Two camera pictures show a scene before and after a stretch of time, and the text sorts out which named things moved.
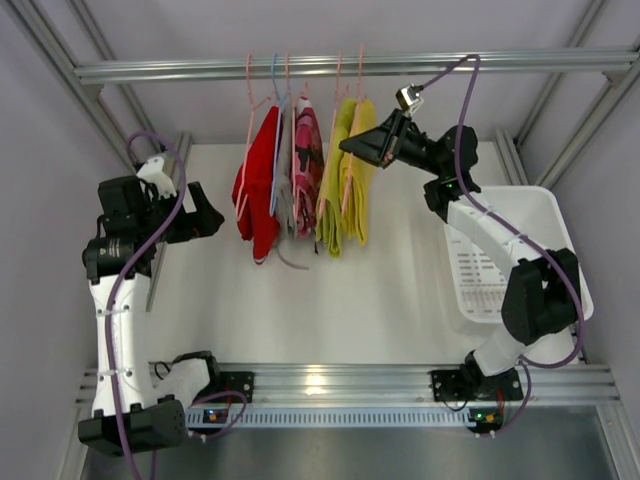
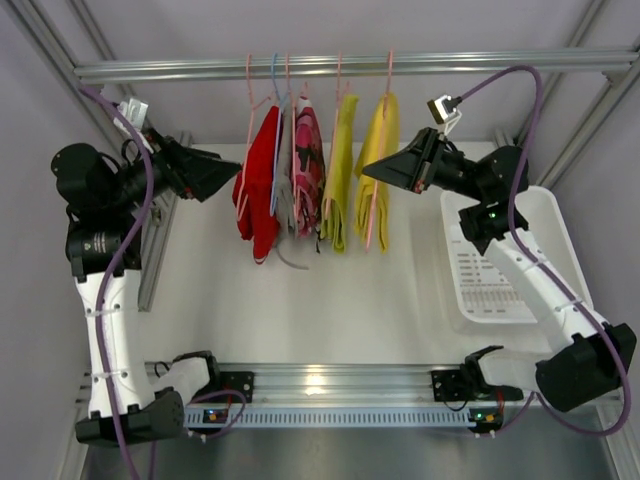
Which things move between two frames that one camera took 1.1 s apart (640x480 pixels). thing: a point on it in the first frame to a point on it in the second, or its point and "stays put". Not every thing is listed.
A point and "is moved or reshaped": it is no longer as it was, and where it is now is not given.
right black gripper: (397, 139) to (426, 160)
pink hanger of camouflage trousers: (293, 146) stays put
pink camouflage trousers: (309, 165) stays put
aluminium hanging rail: (378, 66) stays put
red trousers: (255, 189) stays put
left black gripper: (185, 216) to (176, 170)
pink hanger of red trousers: (249, 127) stays put
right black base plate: (460, 385) stays put
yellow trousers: (357, 177) is moved or reshaped
